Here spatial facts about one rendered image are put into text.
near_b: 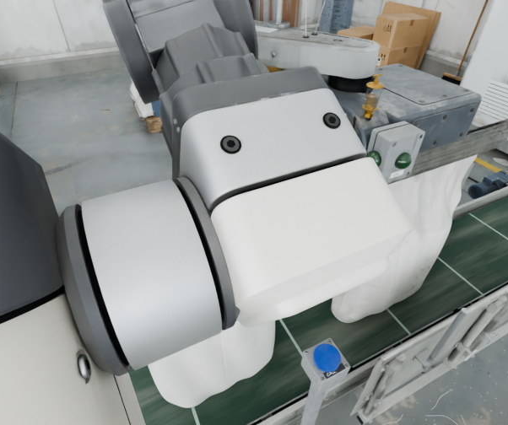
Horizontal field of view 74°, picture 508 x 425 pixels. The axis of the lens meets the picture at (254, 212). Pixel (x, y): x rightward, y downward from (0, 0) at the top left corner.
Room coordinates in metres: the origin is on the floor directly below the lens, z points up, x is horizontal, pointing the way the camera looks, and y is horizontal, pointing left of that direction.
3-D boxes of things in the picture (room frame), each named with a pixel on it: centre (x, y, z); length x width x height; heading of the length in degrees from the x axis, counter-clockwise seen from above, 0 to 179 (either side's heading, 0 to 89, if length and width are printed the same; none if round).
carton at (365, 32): (5.39, -1.56, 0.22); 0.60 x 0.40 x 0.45; 128
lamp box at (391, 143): (0.51, -0.24, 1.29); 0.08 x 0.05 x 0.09; 116
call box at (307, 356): (0.37, -0.16, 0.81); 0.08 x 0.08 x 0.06; 26
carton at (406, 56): (4.87, -1.86, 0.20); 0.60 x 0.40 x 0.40; 121
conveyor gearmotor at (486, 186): (1.70, -1.50, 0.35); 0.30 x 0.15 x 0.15; 116
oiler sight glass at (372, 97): (0.56, -0.20, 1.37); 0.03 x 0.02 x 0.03; 116
